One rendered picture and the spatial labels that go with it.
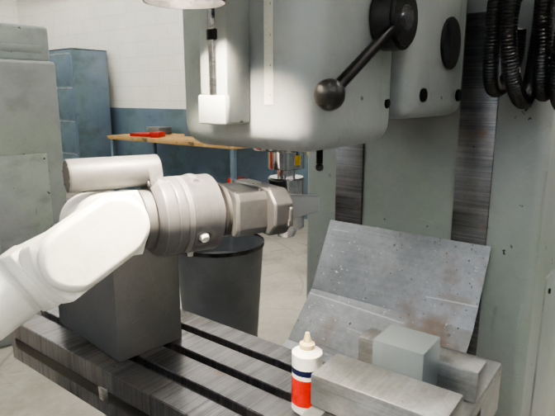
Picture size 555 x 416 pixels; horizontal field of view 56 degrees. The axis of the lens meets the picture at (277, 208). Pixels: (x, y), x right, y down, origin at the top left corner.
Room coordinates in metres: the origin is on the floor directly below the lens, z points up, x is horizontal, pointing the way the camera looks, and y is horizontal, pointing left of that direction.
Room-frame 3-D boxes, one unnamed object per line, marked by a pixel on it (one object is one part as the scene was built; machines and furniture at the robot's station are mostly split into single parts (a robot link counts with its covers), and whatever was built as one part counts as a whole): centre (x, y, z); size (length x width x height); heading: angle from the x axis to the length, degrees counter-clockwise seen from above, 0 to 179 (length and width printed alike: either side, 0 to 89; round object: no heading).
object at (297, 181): (0.65, -0.01, 1.26); 0.05 x 0.05 x 0.01
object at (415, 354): (0.54, -0.15, 1.07); 0.06 x 0.05 x 0.06; 54
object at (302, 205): (0.62, -0.03, 1.24); 0.06 x 0.02 x 0.03; 123
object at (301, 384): (0.62, -0.04, 1.01); 0.04 x 0.04 x 0.11
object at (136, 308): (0.86, 0.28, 1.06); 0.22 x 0.12 x 0.20; 46
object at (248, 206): (0.60, 0.07, 1.23); 0.13 x 0.12 x 0.10; 33
